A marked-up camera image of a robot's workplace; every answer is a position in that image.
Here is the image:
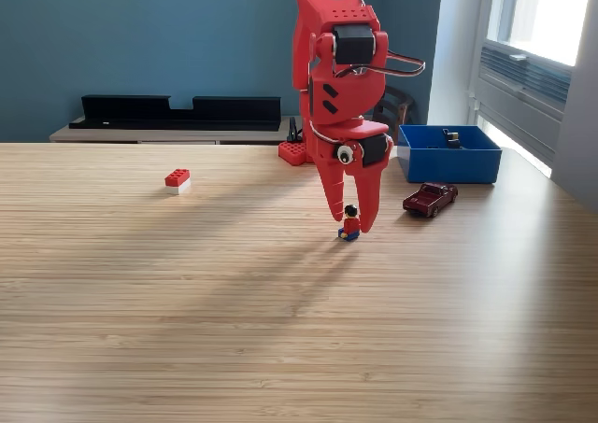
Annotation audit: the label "dark wooden chair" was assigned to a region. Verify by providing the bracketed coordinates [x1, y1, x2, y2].
[372, 84, 417, 147]

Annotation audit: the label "red white lego brick stack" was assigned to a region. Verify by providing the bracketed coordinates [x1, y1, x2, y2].
[164, 168, 192, 196]

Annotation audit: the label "black shelf unit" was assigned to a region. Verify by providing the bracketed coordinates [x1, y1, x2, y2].
[68, 94, 283, 133]

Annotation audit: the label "bright window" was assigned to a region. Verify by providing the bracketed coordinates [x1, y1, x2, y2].
[485, 0, 594, 68]

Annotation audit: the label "grey window vent unit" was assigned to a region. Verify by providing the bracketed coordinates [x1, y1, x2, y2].
[471, 39, 574, 165]

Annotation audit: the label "black table clamp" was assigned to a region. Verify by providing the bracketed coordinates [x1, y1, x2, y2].
[285, 116, 304, 144]

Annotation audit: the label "pale wooden sideboard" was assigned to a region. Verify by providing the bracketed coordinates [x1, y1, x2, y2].
[49, 114, 389, 147]

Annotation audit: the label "blue plastic bin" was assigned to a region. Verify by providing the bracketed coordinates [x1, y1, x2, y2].
[396, 123, 503, 185]

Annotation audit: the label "dark red toy car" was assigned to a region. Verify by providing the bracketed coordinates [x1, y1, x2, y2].
[402, 182, 460, 219]

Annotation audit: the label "toy figure red shirt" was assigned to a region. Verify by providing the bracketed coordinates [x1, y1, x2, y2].
[338, 204, 363, 243]

